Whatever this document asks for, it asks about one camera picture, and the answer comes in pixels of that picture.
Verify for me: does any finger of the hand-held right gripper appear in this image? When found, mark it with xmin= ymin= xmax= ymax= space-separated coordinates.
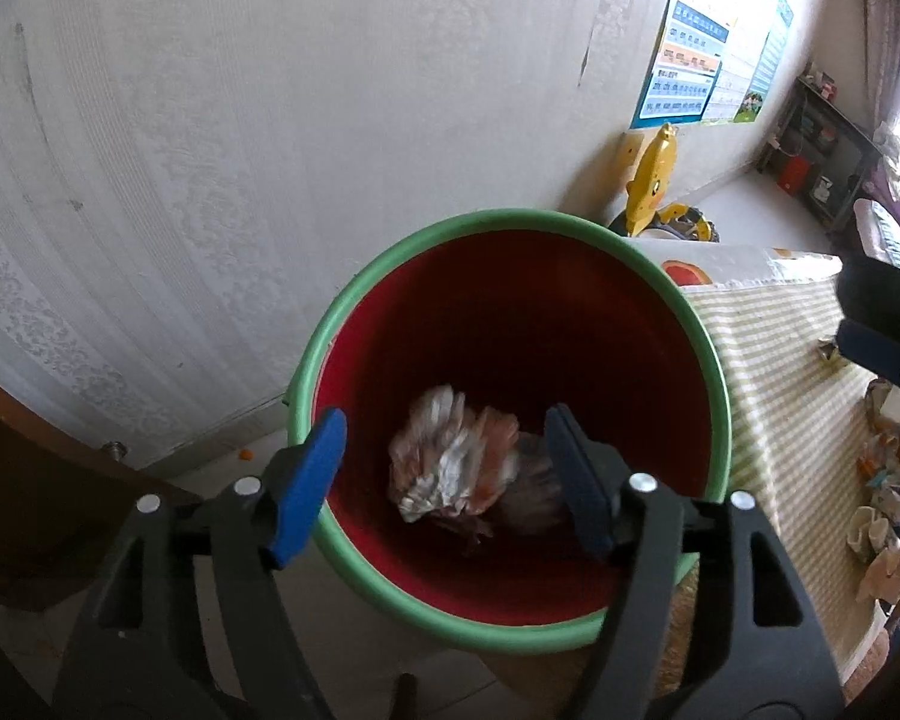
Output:
xmin=834 ymin=253 xmax=900 ymax=395

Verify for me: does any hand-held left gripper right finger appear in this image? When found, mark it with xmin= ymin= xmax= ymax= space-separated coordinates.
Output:
xmin=544 ymin=403 xmax=848 ymax=720

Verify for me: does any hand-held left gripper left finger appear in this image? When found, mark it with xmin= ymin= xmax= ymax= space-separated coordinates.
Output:
xmin=52 ymin=406 xmax=348 ymax=720

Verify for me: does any large paper ball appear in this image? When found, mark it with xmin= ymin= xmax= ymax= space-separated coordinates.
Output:
xmin=859 ymin=431 xmax=900 ymax=522

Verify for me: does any orange white paper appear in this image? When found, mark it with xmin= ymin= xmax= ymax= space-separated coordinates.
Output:
xmin=386 ymin=384 xmax=522 ymax=526

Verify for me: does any green rimmed red bucket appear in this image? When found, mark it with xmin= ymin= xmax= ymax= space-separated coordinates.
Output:
xmin=285 ymin=208 xmax=732 ymax=653

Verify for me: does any crumpled grey paper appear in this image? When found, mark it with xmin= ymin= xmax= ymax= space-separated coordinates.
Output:
xmin=495 ymin=431 xmax=572 ymax=541

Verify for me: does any green checkered tablecloth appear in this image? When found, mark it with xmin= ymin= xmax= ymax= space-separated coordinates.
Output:
xmin=679 ymin=270 xmax=900 ymax=683

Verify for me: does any bed with plaid blanket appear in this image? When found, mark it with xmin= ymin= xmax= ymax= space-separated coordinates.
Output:
xmin=851 ymin=154 xmax=900 ymax=278

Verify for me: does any small red bin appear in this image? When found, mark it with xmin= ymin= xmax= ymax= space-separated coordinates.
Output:
xmin=778 ymin=154 xmax=812 ymax=194

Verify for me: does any dark metal shelf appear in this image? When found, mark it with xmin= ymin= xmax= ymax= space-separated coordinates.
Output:
xmin=757 ymin=75 xmax=882 ymax=233

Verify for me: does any yellow black toy vehicle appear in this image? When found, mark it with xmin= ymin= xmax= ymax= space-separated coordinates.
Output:
xmin=607 ymin=201 xmax=721 ymax=243

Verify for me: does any brown wooden furniture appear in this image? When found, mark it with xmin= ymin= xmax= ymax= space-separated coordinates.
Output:
xmin=0 ymin=364 xmax=203 ymax=608

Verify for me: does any yellow duck toy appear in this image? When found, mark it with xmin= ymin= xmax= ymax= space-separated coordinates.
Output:
xmin=619 ymin=122 xmax=680 ymax=237

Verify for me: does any green bordered wall poster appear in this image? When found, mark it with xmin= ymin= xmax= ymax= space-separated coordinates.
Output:
xmin=735 ymin=0 xmax=796 ymax=121

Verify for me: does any white grid wall poster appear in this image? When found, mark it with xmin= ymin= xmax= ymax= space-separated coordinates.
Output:
xmin=701 ymin=0 xmax=773 ymax=125

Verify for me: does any blue striped wall poster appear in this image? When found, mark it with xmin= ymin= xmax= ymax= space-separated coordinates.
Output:
xmin=630 ymin=0 xmax=732 ymax=128

